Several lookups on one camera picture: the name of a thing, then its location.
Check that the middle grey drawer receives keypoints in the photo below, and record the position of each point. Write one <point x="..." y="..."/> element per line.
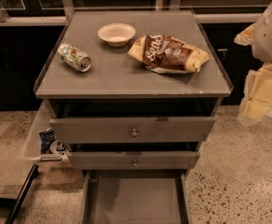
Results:
<point x="147" y="160"/>

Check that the blue snack package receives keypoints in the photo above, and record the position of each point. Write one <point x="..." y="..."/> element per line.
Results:
<point x="47" y="137"/>

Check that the white paper bowl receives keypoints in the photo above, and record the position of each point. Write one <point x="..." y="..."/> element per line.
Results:
<point x="117" y="34"/>

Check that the top grey drawer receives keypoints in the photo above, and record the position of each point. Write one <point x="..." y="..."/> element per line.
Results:
<point x="132" y="130"/>

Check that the black floor rail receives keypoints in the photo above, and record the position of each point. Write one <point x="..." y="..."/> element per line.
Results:
<point x="24" y="190"/>

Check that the brown chip bag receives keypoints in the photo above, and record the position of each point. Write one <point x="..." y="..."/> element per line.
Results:
<point x="165" y="54"/>

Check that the grey drawer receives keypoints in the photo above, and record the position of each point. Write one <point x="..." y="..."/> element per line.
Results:
<point x="135" y="197"/>
<point x="147" y="160"/>
<point x="132" y="130"/>

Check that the green soda can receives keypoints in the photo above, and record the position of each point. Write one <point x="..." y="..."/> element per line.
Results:
<point x="74" y="57"/>

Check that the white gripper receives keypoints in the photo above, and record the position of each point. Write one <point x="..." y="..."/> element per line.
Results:
<point x="270" y="36"/>

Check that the clear plastic bin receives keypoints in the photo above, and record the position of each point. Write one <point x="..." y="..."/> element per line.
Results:
<point x="34" y="149"/>

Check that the grey drawer cabinet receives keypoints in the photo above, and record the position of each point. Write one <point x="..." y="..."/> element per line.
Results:
<point x="118" y="86"/>

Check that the bottom grey drawer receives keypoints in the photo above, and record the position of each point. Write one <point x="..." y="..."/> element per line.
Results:
<point x="135" y="197"/>

